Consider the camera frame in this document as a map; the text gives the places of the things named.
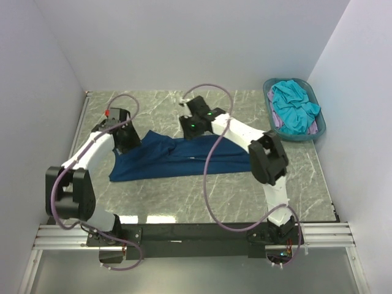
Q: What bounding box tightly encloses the dark blue printed t-shirt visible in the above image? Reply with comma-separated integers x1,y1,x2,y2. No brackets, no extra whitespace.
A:
109,130,251,183

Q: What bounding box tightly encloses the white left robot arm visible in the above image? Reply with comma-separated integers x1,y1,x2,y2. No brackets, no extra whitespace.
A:
45,108,141,246

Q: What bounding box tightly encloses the teal plastic laundry basket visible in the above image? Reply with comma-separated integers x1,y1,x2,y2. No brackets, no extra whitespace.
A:
263,78,326,141

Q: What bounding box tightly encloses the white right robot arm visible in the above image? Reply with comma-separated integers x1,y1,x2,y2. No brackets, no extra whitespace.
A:
179,96,297,244

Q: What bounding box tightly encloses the aluminium frame rail front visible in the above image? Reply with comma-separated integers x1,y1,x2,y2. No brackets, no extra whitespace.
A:
32,223,355,250

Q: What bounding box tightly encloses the aluminium frame rail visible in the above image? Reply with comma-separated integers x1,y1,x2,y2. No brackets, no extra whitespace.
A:
32,223,355,250
48,90,93,219

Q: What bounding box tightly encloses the aluminium frame rail left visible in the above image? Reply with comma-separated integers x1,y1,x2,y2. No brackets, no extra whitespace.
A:
48,90,93,219

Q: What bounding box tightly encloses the turquoise t-shirt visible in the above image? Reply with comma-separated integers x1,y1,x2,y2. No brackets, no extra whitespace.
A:
270,80,321,135

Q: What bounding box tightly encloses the black base crossbar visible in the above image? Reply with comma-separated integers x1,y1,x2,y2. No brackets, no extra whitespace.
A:
100,222,302,260

